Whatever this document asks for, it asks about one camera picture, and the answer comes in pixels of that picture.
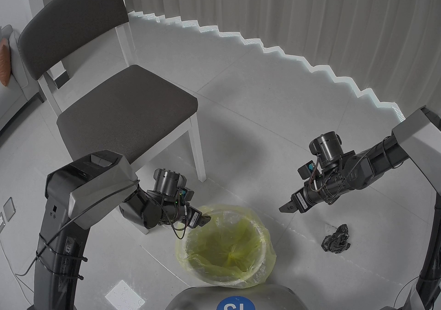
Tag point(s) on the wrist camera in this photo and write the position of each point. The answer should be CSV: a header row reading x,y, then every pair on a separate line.
x,y
305,170
186,194

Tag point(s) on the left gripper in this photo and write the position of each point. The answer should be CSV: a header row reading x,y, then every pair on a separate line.
x,y
186,217

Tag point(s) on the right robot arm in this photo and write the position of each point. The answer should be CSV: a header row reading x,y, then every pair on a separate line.
x,y
417,139

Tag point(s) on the grey cushioned white chair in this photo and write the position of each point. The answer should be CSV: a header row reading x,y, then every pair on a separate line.
x,y
120,112

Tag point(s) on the white curtain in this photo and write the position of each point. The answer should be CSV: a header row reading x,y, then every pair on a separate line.
x,y
310,8

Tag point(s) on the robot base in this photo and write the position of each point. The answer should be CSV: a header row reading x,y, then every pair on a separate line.
x,y
206,300

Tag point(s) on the yellow plastic bag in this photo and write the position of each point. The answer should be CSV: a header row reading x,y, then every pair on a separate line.
x,y
224,243

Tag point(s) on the orange cushion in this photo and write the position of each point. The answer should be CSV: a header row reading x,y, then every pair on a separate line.
x,y
3,64

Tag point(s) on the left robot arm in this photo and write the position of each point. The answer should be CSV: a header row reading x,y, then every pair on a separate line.
x,y
96,184

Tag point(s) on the white trash bin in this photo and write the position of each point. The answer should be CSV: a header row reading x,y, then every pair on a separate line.
x,y
224,278

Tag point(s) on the pale grey sofa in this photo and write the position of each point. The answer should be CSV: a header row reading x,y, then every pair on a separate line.
x,y
13,95

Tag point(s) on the black plastic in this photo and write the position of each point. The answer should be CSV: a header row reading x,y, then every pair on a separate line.
x,y
336,239

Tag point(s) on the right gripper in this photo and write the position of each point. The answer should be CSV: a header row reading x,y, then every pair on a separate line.
x,y
313,195

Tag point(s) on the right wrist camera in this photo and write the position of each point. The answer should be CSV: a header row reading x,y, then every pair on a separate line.
x,y
305,170

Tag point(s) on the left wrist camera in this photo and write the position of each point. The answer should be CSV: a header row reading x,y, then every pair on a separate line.
x,y
186,194

